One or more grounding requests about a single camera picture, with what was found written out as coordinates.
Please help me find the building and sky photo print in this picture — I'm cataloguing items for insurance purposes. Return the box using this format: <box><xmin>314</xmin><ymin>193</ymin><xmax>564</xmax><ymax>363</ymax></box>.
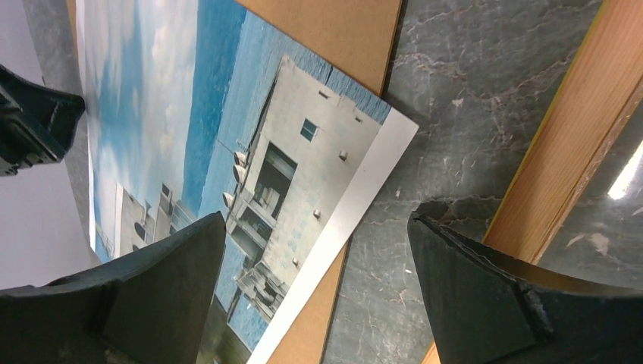
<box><xmin>76</xmin><ymin>1</ymin><xmax>418</xmax><ymax>363</ymax></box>

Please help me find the yellow wooden picture frame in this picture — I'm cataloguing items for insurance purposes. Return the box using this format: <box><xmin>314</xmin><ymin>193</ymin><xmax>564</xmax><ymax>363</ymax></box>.
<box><xmin>425</xmin><ymin>1</ymin><xmax>642</xmax><ymax>363</ymax></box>

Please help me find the clear acrylic sheet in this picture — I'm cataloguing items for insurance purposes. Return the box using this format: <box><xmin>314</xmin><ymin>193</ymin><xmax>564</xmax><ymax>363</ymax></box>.
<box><xmin>538</xmin><ymin>105</ymin><xmax>642</xmax><ymax>289</ymax></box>

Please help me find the brown cardboard backing board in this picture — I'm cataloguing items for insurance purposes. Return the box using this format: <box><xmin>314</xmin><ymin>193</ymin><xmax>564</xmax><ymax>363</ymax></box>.
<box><xmin>66</xmin><ymin>0</ymin><xmax>404</xmax><ymax>364</ymax></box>

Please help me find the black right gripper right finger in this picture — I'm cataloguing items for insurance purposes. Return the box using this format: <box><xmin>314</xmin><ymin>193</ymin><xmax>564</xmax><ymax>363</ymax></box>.
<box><xmin>407</xmin><ymin>212</ymin><xmax>642</xmax><ymax>363</ymax></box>

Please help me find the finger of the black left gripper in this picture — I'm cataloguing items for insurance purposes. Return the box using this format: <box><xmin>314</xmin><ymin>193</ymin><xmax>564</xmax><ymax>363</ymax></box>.
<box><xmin>1</xmin><ymin>66</ymin><xmax>86</xmax><ymax>176</ymax></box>

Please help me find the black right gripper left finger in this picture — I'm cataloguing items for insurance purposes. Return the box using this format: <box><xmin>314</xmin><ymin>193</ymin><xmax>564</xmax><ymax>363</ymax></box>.
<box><xmin>1</xmin><ymin>212</ymin><xmax>226</xmax><ymax>363</ymax></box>

